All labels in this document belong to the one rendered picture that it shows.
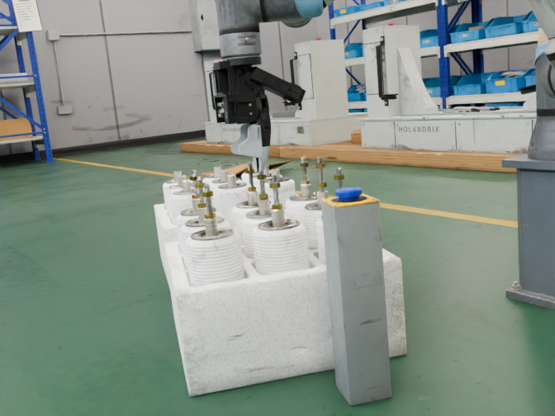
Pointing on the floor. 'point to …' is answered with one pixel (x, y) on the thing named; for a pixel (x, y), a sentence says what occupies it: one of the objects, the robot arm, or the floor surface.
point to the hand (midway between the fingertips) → (263, 164)
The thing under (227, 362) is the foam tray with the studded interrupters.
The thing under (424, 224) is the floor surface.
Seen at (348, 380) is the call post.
